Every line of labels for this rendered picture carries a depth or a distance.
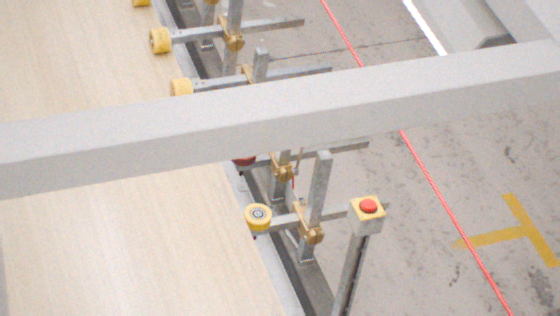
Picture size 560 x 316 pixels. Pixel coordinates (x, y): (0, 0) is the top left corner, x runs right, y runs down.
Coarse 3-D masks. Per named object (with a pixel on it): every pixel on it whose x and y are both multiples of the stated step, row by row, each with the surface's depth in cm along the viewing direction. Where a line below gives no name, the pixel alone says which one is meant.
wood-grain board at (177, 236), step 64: (0, 0) 349; (64, 0) 353; (128, 0) 357; (0, 64) 328; (64, 64) 331; (128, 64) 334; (64, 192) 294; (128, 192) 296; (192, 192) 299; (64, 256) 278; (128, 256) 280; (192, 256) 283; (256, 256) 285
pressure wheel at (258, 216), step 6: (252, 204) 298; (258, 204) 298; (246, 210) 296; (252, 210) 296; (258, 210) 297; (264, 210) 297; (246, 216) 294; (252, 216) 295; (258, 216) 295; (264, 216) 295; (270, 216) 295; (252, 222) 293; (258, 222) 293; (264, 222) 294; (270, 222) 296; (252, 228) 294; (258, 228) 294; (264, 228) 295
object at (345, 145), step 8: (320, 144) 324; (328, 144) 325; (336, 144) 325; (344, 144) 326; (352, 144) 326; (360, 144) 328; (368, 144) 329; (296, 152) 321; (304, 152) 321; (312, 152) 322; (336, 152) 326; (256, 160) 316; (264, 160) 317; (240, 168) 316; (248, 168) 317
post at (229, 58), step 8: (232, 0) 330; (240, 0) 330; (232, 8) 331; (240, 8) 332; (232, 16) 334; (240, 16) 335; (232, 24) 336; (240, 24) 337; (232, 32) 339; (224, 48) 347; (224, 56) 349; (232, 56) 346; (224, 64) 350; (232, 64) 349; (224, 72) 352; (232, 72) 351
